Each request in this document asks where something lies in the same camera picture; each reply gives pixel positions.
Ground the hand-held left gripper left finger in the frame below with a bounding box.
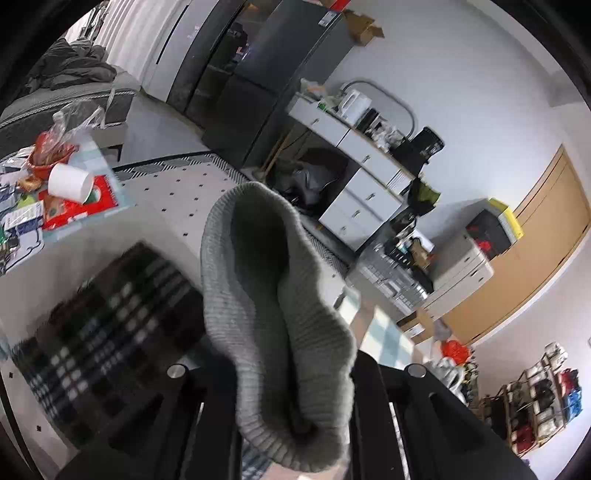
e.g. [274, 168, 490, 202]
[55, 353, 243, 480]

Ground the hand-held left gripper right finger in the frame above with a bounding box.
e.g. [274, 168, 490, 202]
[348, 351, 539, 480]

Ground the grey hoodie with red print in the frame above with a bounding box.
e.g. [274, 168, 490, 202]
[200, 181, 357, 472]

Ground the brown blue checked blanket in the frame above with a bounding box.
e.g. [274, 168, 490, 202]
[240, 286, 430, 480]

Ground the small cardboard box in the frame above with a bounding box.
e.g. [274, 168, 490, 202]
[397, 309, 437, 344]

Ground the red plastic bag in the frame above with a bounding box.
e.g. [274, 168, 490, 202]
[441, 339, 472, 365]

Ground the silver suitcase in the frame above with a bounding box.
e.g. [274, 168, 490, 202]
[355, 251, 435, 310]

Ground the dark plaid folded cloth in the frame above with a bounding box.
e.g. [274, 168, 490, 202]
[11, 241, 218, 448]

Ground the white storage cabinet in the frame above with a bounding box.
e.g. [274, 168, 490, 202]
[425, 231, 495, 319]

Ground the wooden shoe rack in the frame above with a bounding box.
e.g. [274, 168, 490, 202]
[480, 342, 583, 457]

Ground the white dotted mat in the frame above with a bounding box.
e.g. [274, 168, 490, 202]
[0, 152, 356, 480]

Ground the black box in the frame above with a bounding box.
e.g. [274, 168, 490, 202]
[466, 209, 512, 259]

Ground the green black bag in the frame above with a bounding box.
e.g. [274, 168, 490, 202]
[406, 178, 441, 215]

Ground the white drawer desk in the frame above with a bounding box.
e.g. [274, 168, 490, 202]
[286, 95, 416, 252]

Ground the wooden door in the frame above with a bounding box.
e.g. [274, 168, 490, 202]
[443, 143, 585, 344]

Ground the yellow box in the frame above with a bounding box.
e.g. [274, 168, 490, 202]
[487, 198, 525, 241]

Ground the red snack packet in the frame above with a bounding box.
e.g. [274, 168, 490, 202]
[38, 175, 118, 232]

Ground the black coffee machine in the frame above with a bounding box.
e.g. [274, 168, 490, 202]
[392, 127, 446, 176]

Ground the white paper cup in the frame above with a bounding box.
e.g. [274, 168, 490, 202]
[47, 163, 95, 204]

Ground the pile of small packets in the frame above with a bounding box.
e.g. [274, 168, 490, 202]
[0, 148, 47, 273]

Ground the white kettle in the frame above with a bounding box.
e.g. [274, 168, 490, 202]
[339, 89, 372, 125]

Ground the clear plastic bag with snacks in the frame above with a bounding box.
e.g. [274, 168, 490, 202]
[25, 99, 105, 178]

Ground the black refrigerator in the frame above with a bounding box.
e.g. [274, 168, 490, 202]
[201, 0, 356, 169]

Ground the black glass cabinet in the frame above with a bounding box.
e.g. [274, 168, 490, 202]
[166, 0, 259, 125]

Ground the white wardrobe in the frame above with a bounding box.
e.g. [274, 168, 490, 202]
[99, 0, 195, 100]

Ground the dark grey quilt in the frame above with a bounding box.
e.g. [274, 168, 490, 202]
[25, 39, 116, 93]

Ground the open cardboard box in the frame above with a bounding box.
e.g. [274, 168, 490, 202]
[344, 9, 385, 47]

